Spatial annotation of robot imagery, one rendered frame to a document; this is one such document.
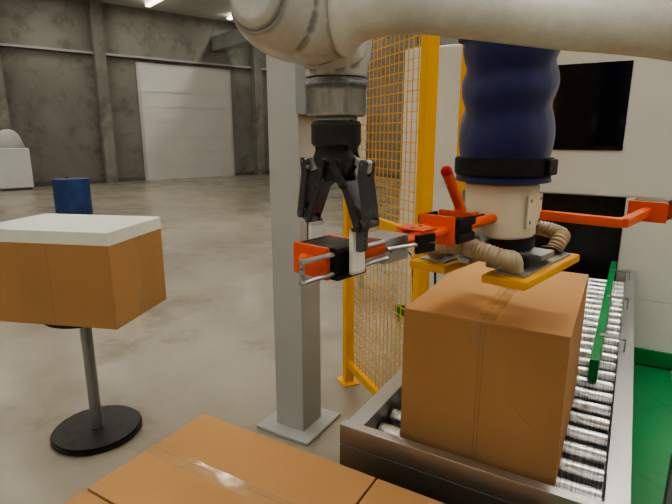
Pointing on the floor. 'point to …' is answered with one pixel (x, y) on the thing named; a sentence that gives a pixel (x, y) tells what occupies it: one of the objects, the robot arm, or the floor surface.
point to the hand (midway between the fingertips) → (336, 251)
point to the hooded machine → (14, 163)
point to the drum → (72, 195)
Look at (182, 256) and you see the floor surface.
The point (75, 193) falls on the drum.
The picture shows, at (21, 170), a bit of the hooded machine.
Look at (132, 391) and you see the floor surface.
